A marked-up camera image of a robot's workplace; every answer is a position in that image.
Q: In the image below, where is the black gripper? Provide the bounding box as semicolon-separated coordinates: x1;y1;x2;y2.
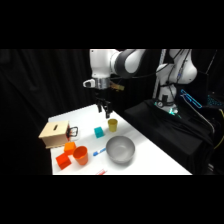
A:
94;88;113;120

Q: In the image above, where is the blue cube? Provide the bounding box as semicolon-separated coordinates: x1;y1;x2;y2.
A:
93;126;105;139

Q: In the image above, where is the grey bowl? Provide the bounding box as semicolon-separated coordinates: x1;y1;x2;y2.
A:
105;135;136;165

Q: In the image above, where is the orange cube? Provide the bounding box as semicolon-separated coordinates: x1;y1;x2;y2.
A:
63;141;78;156

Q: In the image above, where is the red cube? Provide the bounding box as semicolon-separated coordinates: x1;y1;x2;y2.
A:
55;152;72;171

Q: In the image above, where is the yellow cup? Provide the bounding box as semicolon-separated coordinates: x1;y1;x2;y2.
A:
107;118;119;133

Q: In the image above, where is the yellow tag on wrist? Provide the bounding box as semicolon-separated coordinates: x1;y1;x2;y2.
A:
109;82;126;92

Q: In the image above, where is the blue marker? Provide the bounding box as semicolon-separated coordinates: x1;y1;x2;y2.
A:
92;147;107;157

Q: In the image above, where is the orange cup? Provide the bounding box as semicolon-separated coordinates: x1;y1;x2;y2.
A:
72;145;90;167

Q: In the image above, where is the wooden box with slot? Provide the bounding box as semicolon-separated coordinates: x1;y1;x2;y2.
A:
38;120;71;150

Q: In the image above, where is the red marker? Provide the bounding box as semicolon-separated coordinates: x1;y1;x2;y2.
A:
95;168;109;176

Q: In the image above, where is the black cloth covered stand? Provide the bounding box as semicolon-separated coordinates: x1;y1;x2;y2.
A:
122;98;216;175

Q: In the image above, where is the black curtain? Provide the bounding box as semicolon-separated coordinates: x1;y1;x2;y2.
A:
0;49;224;176

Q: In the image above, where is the blue glowing device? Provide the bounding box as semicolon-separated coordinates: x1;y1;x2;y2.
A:
180;88;203;110

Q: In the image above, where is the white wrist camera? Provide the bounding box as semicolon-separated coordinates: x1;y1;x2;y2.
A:
82;78;98;89

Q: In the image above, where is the yellow cable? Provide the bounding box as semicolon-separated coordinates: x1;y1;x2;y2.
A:
213;108;224;151

